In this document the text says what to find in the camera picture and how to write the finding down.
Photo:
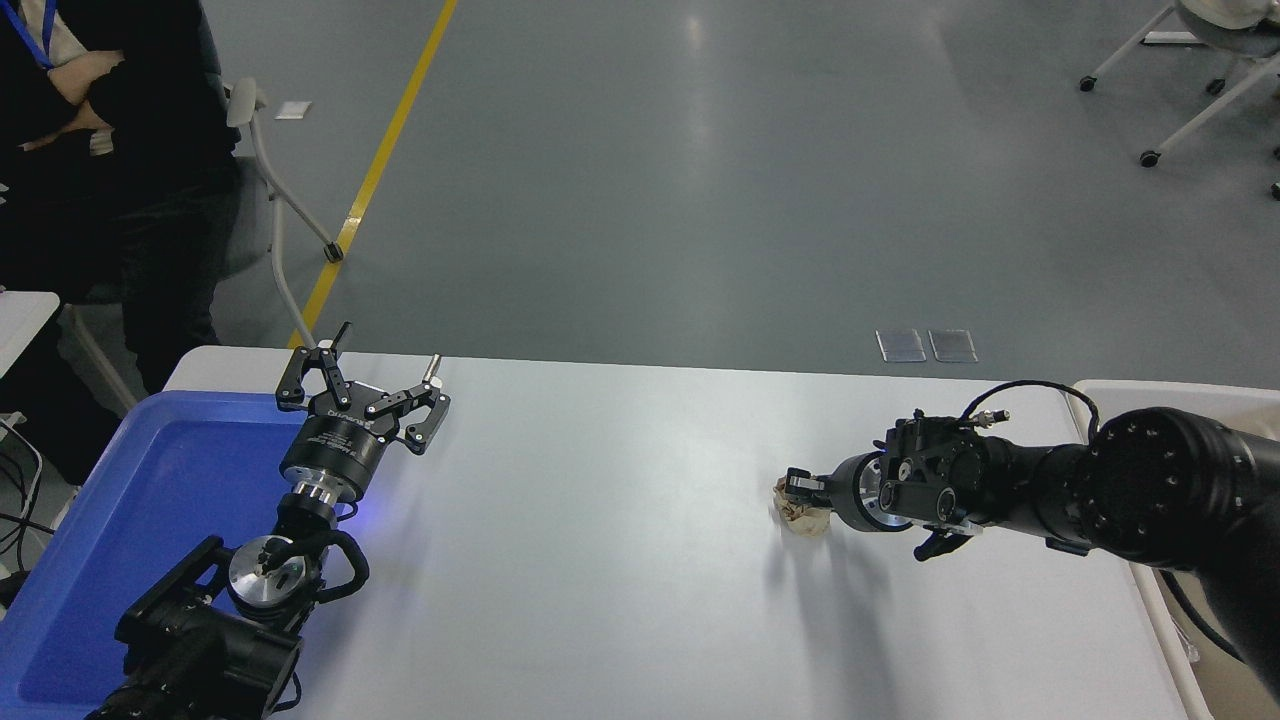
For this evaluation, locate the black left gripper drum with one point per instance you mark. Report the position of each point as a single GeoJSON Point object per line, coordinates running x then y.
{"type": "Point", "coordinates": [335, 450]}

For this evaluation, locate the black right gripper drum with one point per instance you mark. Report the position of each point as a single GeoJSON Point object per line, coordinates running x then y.
{"type": "Point", "coordinates": [848, 492]}

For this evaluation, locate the tan paper ball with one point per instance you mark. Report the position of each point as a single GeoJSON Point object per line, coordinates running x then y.
{"type": "Point", "coordinates": [803, 520]}

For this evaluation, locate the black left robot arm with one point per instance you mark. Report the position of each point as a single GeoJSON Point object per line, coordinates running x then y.
{"type": "Point", "coordinates": [215, 650]}

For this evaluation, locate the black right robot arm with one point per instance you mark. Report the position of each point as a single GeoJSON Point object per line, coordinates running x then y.
{"type": "Point", "coordinates": [1150, 480]}

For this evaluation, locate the person's hand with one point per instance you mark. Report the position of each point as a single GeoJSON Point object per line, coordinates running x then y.
{"type": "Point", "coordinates": [62, 138]}
{"type": "Point", "coordinates": [85, 78]}

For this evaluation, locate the clear square floor plate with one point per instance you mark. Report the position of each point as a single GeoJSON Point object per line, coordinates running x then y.
{"type": "Point", "coordinates": [953, 345]}
{"type": "Point", "coordinates": [900, 345]}

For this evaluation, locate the blue plastic tray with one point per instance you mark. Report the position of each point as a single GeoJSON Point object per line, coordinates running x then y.
{"type": "Point", "coordinates": [150, 480]}

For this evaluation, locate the yellow floor line tape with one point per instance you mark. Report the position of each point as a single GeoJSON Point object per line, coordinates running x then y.
{"type": "Point", "coordinates": [384, 150]}

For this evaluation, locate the white paper floor tag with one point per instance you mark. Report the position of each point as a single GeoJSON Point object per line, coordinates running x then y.
{"type": "Point", "coordinates": [293, 110]}

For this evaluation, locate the person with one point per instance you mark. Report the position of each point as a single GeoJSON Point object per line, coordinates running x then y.
{"type": "Point", "coordinates": [160, 150]}

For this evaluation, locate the small white side table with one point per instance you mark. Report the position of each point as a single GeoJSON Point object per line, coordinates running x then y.
{"type": "Point", "coordinates": [22, 325]}

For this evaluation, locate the large pale bin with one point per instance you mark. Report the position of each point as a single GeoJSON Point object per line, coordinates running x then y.
{"type": "Point", "coordinates": [1200, 393]}

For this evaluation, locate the white-legged chair with castors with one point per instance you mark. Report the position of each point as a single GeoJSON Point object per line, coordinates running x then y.
{"type": "Point", "coordinates": [1215, 15]}

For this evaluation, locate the grey chair with white frame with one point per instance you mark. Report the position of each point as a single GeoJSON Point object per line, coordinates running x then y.
{"type": "Point", "coordinates": [262, 150]}

